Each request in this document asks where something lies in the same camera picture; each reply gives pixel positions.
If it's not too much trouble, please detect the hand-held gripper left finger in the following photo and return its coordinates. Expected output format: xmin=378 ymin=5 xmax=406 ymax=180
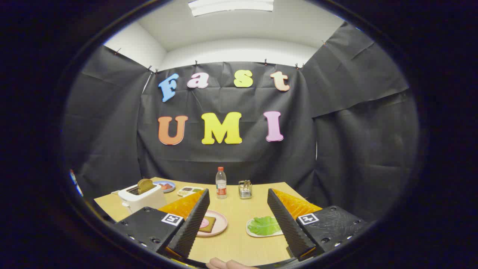
xmin=112 ymin=189 xmax=210 ymax=259

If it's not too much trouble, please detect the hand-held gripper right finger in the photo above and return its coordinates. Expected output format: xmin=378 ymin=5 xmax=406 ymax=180
xmin=267 ymin=188 xmax=368 ymax=261

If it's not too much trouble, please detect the green lettuce leaf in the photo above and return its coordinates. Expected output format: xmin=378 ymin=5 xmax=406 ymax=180
xmin=248 ymin=216 xmax=281 ymax=236

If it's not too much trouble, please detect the toasted bread slice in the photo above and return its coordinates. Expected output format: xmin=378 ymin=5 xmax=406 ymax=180
xmin=137 ymin=179 xmax=154 ymax=195

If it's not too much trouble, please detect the bread slice under ham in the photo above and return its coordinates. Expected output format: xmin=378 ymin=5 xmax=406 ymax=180
xmin=200 ymin=216 xmax=217 ymax=234

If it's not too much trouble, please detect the pink round plate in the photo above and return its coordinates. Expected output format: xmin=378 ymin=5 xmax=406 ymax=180
xmin=197 ymin=210 xmax=228 ymax=237

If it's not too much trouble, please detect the white square plate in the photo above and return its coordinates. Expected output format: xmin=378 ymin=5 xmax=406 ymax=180
xmin=246 ymin=217 xmax=283 ymax=238

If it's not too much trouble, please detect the white divided condiment tray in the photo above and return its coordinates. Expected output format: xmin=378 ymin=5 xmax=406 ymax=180
xmin=177 ymin=186 xmax=205 ymax=197

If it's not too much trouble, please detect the clear water bottle red cap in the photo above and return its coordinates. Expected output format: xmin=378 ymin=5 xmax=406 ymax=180
xmin=215 ymin=167 xmax=227 ymax=200

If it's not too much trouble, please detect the blue plate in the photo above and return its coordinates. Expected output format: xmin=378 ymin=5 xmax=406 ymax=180
xmin=153 ymin=181 xmax=176 ymax=193

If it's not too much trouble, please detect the white toaster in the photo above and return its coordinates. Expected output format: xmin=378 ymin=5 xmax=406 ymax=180
xmin=111 ymin=183 xmax=167 ymax=214

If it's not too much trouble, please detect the black backdrop cloth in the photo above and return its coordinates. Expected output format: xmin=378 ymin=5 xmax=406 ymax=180
xmin=62 ymin=22 xmax=420 ymax=225

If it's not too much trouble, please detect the white and blue object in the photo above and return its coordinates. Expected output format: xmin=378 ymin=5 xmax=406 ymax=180
xmin=69 ymin=169 xmax=83 ymax=197

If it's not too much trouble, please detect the ceiling light panel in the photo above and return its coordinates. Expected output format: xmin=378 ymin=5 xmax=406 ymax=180
xmin=188 ymin=0 xmax=274 ymax=17

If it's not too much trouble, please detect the metal wire utensil holder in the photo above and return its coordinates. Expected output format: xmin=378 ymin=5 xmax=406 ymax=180
xmin=238 ymin=180 xmax=253 ymax=200

